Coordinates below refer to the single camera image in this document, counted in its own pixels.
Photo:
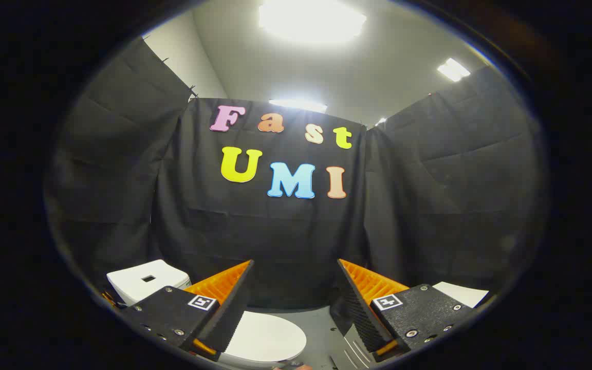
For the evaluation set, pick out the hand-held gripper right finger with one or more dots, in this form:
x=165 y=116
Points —
x=357 y=313

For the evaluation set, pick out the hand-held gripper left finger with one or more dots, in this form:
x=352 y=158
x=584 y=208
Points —
x=234 y=313

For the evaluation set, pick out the white toilet lid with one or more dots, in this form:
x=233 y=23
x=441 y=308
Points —
x=270 y=336

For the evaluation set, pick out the white toilet body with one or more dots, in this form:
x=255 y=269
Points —
x=136 y=288

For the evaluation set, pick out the grey ribbed panel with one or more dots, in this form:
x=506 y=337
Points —
x=350 y=352

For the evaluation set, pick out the black backdrop cloth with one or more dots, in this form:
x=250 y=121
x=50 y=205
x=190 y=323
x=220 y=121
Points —
x=285 y=241

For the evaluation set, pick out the white flat board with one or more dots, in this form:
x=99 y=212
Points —
x=463 y=294

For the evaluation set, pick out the long ceiling light panel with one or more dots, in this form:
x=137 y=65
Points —
x=298 y=105

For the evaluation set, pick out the small ceiling light panel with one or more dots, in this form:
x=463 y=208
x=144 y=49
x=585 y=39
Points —
x=453 y=70

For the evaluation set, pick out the large ceiling light panel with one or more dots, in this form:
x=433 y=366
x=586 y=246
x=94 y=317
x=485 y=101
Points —
x=311 y=20

